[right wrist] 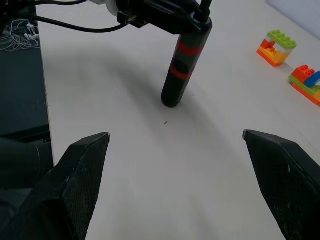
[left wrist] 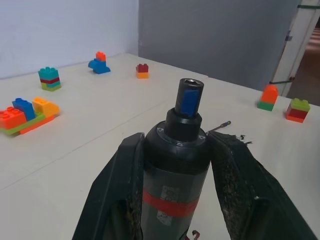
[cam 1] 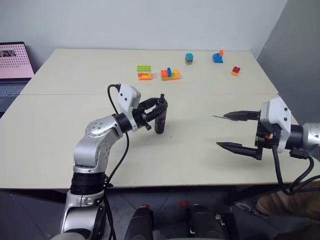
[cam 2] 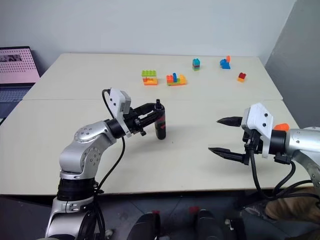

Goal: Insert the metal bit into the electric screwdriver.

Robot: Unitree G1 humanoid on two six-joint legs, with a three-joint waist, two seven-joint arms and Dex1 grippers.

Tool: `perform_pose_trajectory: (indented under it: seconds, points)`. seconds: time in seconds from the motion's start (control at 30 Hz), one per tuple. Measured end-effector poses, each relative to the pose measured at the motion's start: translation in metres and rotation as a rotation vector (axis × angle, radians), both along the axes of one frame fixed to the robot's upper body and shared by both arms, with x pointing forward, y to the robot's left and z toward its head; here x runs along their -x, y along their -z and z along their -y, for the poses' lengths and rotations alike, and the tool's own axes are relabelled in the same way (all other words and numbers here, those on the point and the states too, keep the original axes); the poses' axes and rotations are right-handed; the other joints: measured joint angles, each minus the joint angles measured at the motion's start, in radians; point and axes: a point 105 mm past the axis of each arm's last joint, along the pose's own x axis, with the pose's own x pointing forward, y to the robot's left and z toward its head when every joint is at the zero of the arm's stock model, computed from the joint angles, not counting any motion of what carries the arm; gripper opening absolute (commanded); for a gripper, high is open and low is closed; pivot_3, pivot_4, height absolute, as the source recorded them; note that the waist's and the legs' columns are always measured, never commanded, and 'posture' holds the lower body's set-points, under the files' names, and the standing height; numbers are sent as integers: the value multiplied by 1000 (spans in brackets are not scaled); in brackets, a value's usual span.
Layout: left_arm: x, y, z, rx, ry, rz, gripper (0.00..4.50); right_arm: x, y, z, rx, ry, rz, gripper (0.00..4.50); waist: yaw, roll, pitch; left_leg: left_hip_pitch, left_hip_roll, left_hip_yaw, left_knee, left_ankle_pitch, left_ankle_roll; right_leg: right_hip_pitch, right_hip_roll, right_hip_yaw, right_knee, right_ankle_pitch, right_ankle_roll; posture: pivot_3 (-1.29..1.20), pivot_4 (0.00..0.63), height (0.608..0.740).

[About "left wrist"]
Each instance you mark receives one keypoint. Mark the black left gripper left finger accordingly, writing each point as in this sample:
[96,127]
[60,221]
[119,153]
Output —
[112,180]

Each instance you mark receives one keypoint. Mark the black electric screwdriver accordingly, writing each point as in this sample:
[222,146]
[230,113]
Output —
[175,172]

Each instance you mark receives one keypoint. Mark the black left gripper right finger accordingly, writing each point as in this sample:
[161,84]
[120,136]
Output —
[245,190]

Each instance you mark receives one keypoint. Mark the teal red green block stack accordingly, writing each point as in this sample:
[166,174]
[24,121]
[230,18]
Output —
[50,78]

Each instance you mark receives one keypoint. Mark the white door frame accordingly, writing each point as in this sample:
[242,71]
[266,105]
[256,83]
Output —
[292,50]

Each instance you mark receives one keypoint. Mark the green red orange block stack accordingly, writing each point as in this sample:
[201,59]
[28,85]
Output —
[297,111]

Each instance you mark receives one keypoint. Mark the orange blue green block assembly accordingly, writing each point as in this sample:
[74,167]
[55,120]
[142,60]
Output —
[22,117]

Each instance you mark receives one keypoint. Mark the metal screwdriver bit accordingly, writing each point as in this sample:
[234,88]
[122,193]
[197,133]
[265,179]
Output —
[221,126]

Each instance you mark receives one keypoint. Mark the orange and green block stack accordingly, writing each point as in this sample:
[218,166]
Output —
[268,98]

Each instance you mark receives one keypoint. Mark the red and orange block stack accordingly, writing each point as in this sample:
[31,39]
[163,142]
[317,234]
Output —
[142,71]

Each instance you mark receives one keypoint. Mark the blue and orange block stack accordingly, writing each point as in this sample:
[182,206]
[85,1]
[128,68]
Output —
[98,67]

